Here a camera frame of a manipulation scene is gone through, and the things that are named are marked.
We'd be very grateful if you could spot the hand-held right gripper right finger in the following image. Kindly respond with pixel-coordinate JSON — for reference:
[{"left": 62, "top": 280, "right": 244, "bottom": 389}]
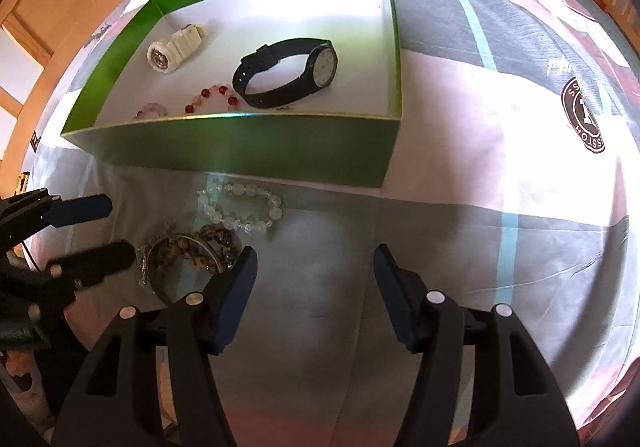
[{"left": 374, "top": 243, "right": 583, "bottom": 447}]

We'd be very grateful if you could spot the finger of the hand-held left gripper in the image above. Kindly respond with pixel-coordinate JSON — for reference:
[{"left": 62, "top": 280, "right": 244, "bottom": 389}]
[
  {"left": 0, "top": 190, "right": 113, "bottom": 253},
  {"left": 47, "top": 241, "right": 137, "bottom": 289}
]

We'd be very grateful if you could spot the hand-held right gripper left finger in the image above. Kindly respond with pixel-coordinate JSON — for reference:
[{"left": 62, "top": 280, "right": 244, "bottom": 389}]
[{"left": 50, "top": 246, "right": 258, "bottom": 447}]

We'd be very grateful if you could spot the brown bead bracelet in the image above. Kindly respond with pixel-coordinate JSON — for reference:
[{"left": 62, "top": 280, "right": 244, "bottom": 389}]
[{"left": 150, "top": 224, "right": 236, "bottom": 275}]

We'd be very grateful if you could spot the pink bead bracelet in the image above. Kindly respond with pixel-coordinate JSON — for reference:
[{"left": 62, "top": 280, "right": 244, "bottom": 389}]
[{"left": 134, "top": 102, "right": 168, "bottom": 120}]

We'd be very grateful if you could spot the green cardboard box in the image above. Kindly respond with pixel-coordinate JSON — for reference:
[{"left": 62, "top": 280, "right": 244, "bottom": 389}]
[{"left": 60, "top": 0, "right": 403, "bottom": 189}]

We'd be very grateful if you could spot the red bead bracelet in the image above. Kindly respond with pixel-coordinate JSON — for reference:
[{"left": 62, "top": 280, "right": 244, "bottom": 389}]
[{"left": 184, "top": 84, "right": 240, "bottom": 115}]

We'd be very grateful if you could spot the black wrist watch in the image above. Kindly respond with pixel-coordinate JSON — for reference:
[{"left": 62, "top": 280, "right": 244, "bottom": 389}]
[{"left": 232, "top": 38, "right": 338, "bottom": 109}]

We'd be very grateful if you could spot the metal bangle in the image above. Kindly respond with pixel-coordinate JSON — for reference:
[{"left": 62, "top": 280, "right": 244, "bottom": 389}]
[{"left": 147, "top": 234, "right": 228, "bottom": 308}]

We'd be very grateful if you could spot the striped printed bed sheet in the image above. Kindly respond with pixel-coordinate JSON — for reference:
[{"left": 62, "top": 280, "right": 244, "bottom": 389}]
[{"left": 20, "top": 0, "right": 640, "bottom": 447}]

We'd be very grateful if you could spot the silver chain bracelet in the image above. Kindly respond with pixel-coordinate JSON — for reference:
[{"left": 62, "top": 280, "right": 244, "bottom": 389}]
[{"left": 136, "top": 222, "right": 173, "bottom": 287}]

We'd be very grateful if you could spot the clear bead bracelet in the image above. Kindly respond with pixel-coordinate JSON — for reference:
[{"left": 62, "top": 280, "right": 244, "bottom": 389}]
[{"left": 196, "top": 181, "right": 283, "bottom": 235}]

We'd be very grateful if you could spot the wooden bed frame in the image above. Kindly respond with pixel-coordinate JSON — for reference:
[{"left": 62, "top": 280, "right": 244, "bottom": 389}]
[{"left": 0, "top": 12, "right": 106, "bottom": 163}]

